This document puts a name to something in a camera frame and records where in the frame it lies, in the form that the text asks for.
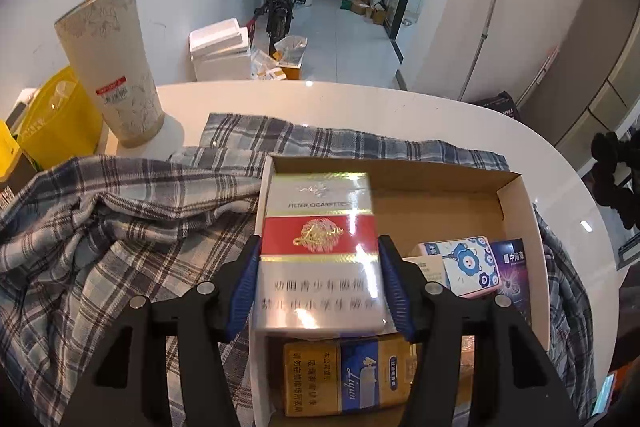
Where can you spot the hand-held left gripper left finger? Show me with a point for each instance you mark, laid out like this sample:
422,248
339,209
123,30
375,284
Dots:
243,292

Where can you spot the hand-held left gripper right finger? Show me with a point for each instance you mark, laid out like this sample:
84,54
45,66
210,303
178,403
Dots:
397,292

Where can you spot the white and red cigarette pack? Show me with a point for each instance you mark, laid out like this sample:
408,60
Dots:
317,257

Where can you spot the gold and blue cigarette pack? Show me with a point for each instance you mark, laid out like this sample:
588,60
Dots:
350,377

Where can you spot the shallow cardboard box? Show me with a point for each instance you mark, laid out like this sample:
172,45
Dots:
450,192

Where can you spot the purple cigarette box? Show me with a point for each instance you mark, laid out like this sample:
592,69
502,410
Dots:
512,277

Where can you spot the small white box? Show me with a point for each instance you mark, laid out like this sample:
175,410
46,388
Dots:
430,269

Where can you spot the white box with blue flowers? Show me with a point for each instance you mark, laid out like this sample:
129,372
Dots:
467,264

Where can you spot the plaid cloth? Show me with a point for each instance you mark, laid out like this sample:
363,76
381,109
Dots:
100,227

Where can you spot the dark bag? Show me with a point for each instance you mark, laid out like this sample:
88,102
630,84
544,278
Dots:
500,107

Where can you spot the white foam box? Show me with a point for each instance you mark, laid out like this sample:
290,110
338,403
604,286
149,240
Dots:
217,37
222,67

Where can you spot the smartphone with lit screen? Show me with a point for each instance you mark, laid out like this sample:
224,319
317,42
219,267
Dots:
606,392

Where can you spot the black knobby object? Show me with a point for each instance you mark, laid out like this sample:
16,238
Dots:
612,177

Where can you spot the yellow bin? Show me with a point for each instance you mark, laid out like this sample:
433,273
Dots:
60,127

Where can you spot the cream cylindrical container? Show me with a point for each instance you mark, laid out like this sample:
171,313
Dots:
115,67

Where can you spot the red and white rod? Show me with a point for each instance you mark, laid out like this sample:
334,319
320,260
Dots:
547,64

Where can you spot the yellow box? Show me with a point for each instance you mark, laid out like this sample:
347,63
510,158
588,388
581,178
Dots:
9,152

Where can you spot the pile of cardboard boxes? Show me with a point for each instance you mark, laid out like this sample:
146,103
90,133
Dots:
367,7

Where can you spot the white item behind yellow bag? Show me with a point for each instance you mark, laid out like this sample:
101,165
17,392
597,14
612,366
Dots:
22,107

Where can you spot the beige cabinet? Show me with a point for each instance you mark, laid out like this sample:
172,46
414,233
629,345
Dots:
585,57

